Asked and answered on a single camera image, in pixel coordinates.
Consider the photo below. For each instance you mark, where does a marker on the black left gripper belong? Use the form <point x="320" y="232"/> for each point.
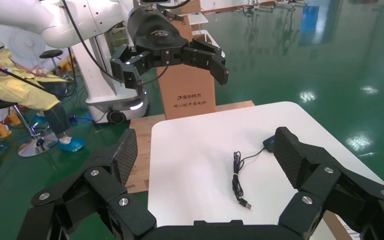
<point x="155" y="33"/>

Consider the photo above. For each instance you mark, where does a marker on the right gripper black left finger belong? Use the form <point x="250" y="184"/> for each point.
<point x="106" y="185"/>

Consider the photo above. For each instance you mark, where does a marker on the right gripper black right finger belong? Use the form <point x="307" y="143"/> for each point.
<point x="328" y="185"/>

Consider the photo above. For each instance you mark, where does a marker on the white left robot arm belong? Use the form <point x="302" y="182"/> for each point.
<point x="46" y="16"/>

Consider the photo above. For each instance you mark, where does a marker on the tall printed cardboard box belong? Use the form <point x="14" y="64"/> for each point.
<point x="185" y="89"/>

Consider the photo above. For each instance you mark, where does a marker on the white robot torso and base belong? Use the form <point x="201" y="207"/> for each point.
<point x="96" y="82"/>

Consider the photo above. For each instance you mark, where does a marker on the black swivel chair chrome base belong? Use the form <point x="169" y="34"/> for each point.
<point x="36" y="149"/>

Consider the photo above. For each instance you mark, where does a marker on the black round stool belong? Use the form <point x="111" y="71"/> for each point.
<point x="50" y="53"/>

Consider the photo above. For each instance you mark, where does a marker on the seated operator in yellow coat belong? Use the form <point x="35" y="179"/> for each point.
<point x="16" y="89"/>

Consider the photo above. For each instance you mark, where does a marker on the white standing fan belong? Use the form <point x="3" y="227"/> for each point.
<point x="26" y="44"/>

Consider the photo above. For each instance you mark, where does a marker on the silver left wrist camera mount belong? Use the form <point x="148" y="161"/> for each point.
<point x="152" y="1"/>

